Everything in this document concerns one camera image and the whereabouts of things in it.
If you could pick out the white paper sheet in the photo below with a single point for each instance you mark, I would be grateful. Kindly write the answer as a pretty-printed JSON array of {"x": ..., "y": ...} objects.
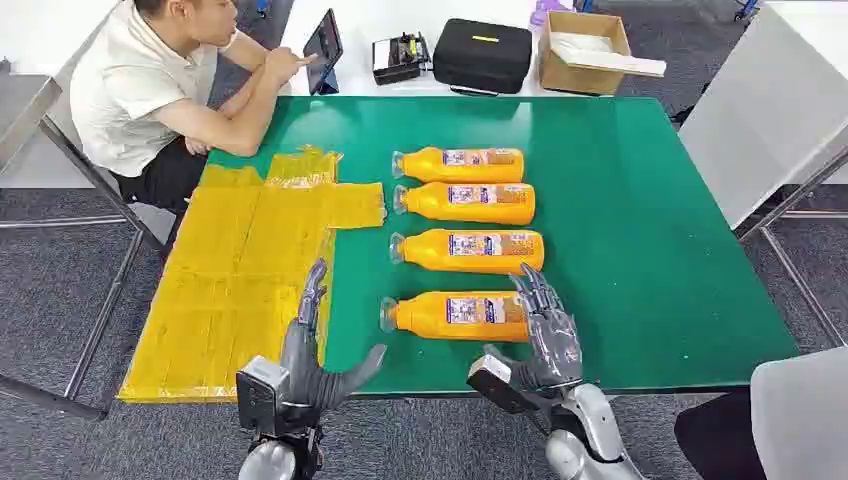
[{"x": 596, "y": 53}]

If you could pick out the metal frame chair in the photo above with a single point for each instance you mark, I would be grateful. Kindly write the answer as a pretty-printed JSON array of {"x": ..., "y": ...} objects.
[{"x": 99, "y": 179}]

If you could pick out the person's right hand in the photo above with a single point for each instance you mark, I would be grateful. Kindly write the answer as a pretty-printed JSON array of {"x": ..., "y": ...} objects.
[{"x": 286, "y": 63}]

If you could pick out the person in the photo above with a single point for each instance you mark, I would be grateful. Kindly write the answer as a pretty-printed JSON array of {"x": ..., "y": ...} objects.
[{"x": 132, "y": 93}]

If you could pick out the white chair with black seat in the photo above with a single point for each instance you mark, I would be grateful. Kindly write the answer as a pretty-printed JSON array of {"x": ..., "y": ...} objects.
[{"x": 802, "y": 424}]

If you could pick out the white table with metal legs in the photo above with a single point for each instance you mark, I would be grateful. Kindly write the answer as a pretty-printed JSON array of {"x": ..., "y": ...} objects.
[{"x": 762, "y": 106}]

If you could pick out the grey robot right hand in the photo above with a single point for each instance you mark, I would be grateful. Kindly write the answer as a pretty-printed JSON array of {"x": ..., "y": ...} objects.
[{"x": 553, "y": 344}]

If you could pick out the black tablet on stand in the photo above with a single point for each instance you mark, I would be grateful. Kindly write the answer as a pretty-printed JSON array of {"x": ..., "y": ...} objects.
[{"x": 322, "y": 50}]

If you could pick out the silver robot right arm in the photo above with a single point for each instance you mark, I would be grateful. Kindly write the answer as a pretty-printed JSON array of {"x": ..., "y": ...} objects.
[{"x": 593, "y": 424}]

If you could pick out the purple plastic item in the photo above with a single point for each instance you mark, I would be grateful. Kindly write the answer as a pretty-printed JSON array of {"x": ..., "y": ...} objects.
[{"x": 546, "y": 10}]

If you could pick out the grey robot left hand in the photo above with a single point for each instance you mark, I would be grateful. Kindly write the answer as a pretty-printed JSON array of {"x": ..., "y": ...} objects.
[{"x": 301, "y": 371}]

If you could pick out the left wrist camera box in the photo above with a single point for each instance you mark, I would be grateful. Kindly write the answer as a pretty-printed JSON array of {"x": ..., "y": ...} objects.
[{"x": 260, "y": 394}]

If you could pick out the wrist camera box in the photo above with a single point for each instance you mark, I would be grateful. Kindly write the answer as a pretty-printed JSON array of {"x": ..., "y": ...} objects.
[
  {"x": 260, "y": 394},
  {"x": 497, "y": 384}
]

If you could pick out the yellow plastic sheet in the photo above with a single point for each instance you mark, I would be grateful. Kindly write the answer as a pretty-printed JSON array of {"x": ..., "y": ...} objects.
[{"x": 225, "y": 278}]

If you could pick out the black zip case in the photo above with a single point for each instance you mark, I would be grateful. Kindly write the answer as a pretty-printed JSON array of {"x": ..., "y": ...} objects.
[{"x": 482, "y": 60}]

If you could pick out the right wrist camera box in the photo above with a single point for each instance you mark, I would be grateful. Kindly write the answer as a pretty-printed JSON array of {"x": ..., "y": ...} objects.
[{"x": 497, "y": 384}]

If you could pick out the green table mat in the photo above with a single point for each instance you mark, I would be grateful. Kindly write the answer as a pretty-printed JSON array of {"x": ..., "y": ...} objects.
[{"x": 629, "y": 232}]

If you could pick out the person's left hand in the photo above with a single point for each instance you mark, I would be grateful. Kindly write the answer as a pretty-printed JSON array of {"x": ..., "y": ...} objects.
[{"x": 196, "y": 146}]

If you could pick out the orange drink bottle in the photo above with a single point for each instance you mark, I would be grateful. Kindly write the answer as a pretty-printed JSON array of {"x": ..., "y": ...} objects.
[
  {"x": 424, "y": 319},
  {"x": 430, "y": 205},
  {"x": 427, "y": 253},
  {"x": 424, "y": 167}
]

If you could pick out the small black device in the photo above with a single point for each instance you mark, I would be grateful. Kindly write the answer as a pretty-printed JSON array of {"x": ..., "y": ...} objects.
[{"x": 397, "y": 61}]

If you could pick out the brown cardboard box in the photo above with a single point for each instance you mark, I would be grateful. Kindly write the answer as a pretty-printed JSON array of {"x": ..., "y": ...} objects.
[{"x": 576, "y": 78}]

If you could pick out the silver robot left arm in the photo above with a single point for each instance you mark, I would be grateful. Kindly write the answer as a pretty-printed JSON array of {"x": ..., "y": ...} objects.
[{"x": 268, "y": 462}]

